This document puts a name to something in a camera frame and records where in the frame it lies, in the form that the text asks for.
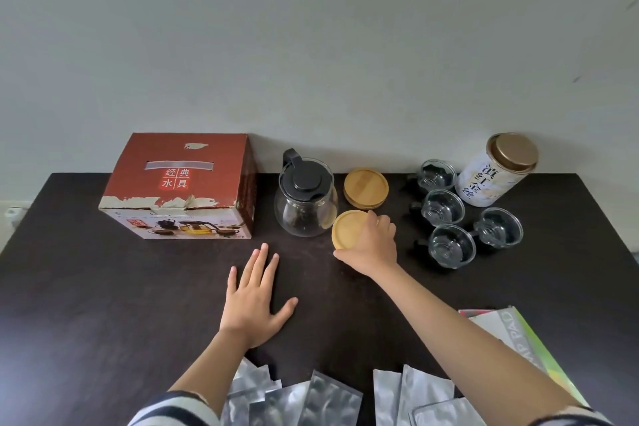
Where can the person's left hand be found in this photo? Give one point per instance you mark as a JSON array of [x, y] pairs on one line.
[[249, 311]]

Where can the person's right hand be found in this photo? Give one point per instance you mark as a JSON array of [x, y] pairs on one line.
[[374, 248]]

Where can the glass teapot with black lid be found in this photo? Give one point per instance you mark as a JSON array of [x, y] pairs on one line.
[[304, 206]]

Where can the red cardboard tea set box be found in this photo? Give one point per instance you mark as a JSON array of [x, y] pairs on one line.
[[174, 161]]

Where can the person's left forearm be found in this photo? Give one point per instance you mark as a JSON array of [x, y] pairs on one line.
[[209, 376]]

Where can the white black small box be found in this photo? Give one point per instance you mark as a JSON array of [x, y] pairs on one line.
[[499, 336]]

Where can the pile of silver foil packets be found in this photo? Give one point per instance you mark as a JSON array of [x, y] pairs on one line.
[[324, 400]]

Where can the white tea tin gold lid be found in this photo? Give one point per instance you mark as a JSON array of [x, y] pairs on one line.
[[486, 181]]

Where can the person's right forearm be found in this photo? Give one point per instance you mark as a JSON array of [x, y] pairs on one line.
[[464, 341]]

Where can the pink green paper package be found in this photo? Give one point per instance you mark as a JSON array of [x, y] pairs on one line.
[[554, 361]]

